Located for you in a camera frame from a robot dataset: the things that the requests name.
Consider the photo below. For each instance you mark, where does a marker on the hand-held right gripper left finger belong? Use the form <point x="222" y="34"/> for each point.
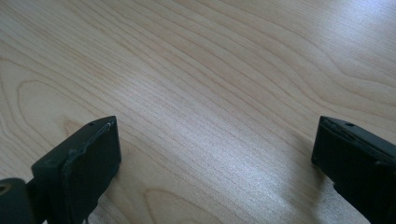
<point x="81" y="168"/>

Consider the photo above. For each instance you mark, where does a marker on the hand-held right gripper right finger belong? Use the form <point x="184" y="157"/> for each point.
<point x="361" y="168"/>

